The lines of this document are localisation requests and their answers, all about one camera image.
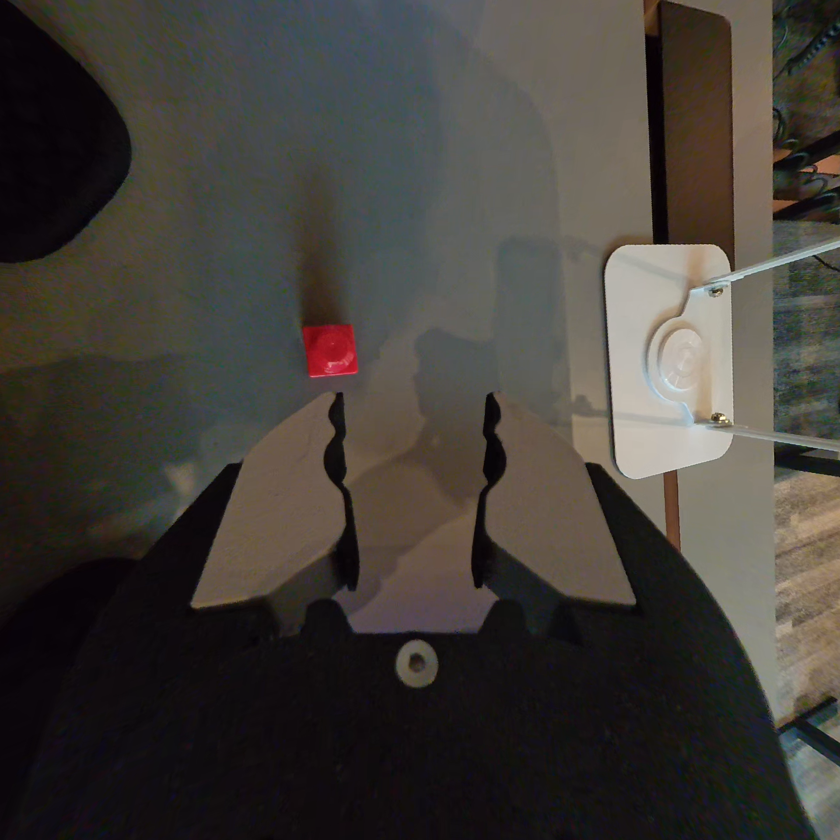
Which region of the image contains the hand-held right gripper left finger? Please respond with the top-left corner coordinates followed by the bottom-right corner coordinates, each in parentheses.
top-left (191, 392), bottom-right (361, 613)

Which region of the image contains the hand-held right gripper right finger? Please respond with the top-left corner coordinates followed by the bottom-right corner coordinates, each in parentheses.
top-left (473, 392), bottom-right (639, 607)

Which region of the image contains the red single-stud mega block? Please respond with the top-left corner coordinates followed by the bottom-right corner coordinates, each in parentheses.
top-left (301, 321), bottom-right (359, 380)

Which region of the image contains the black office chair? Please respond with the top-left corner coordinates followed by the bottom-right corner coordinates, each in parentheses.
top-left (772, 125), bottom-right (840, 206)

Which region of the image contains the black honeycomb rubber pad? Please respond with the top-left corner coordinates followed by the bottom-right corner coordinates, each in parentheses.
top-left (0, 0), bottom-right (133, 265)

